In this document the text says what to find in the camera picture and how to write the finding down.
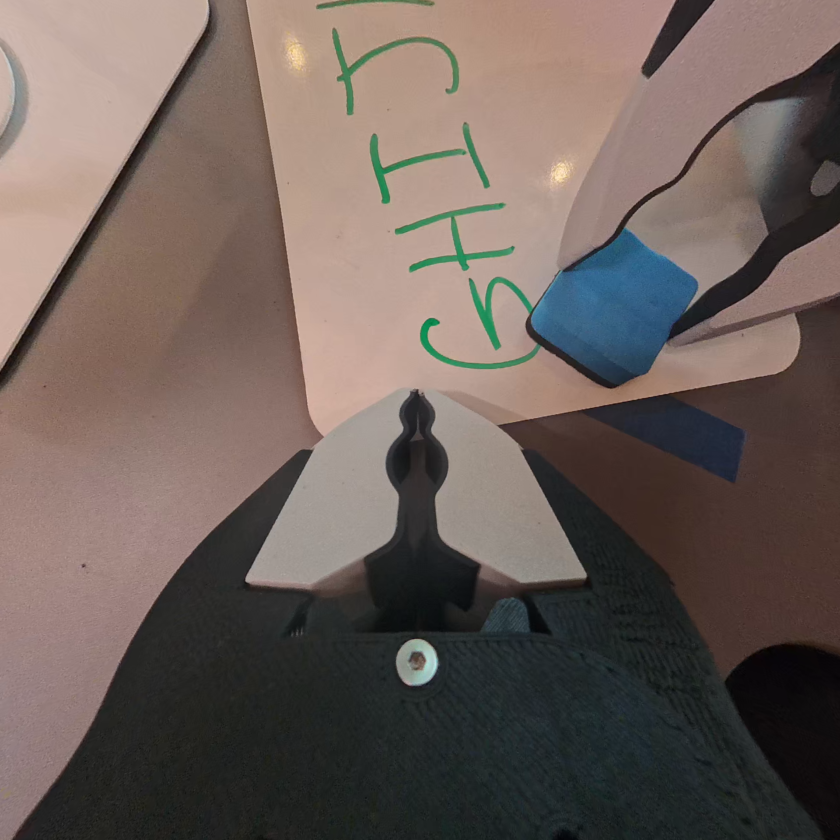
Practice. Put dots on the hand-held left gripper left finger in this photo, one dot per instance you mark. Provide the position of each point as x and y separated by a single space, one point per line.
334 512

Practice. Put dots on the white whiteboard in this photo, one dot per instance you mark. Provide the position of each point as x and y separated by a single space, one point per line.
341 262

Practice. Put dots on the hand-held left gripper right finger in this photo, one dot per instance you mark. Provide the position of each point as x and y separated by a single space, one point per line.
499 512

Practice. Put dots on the blue whiteboard eraser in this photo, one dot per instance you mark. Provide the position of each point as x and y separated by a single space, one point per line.
610 308

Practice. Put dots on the white metal desk stand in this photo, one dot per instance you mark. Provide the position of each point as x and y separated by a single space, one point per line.
98 131

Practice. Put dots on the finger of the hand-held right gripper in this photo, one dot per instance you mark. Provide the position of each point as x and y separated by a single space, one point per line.
787 282
689 98

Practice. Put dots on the blue tape strip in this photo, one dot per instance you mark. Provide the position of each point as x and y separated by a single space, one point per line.
682 433

